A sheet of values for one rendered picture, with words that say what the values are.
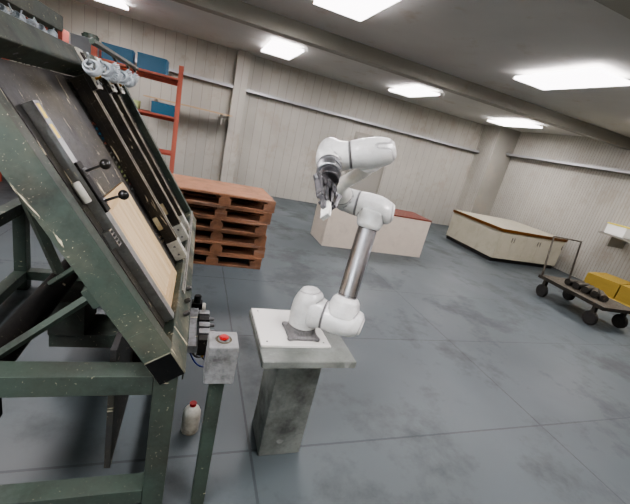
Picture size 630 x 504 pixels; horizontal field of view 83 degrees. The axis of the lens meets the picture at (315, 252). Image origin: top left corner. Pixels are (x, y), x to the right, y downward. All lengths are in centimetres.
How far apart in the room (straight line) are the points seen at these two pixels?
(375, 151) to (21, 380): 148
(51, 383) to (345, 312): 124
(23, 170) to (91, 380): 77
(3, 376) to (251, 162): 857
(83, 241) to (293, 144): 879
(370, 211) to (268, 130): 807
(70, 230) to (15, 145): 27
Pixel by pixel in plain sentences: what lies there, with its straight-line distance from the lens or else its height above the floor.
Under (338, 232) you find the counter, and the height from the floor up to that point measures 28.
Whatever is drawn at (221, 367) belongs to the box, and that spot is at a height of 84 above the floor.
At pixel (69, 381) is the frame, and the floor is 77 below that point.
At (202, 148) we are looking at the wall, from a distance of 963.
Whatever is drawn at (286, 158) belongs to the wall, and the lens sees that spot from 990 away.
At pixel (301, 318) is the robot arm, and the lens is 191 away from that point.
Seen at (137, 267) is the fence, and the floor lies 113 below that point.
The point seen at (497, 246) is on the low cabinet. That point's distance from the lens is 914.
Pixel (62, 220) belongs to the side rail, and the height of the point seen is 138.
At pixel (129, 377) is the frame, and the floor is 79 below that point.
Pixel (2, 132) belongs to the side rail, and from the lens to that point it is 135.
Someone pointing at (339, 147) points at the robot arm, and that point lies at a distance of 133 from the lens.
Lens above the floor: 180
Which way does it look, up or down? 18 degrees down
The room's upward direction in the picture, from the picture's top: 13 degrees clockwise
